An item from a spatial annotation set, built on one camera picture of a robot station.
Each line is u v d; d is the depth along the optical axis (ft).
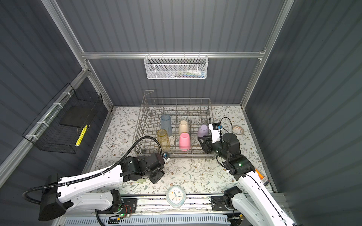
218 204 2.41
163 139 2.73
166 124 3.07
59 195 1.31
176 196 2.42
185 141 2.78
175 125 3.41
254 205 1.82
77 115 2.53
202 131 2.92
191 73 3.01
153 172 1.89
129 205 2.38
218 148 2.01
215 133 2.05
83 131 2.33
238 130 3.44
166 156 2.19
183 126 2.99
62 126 2.37
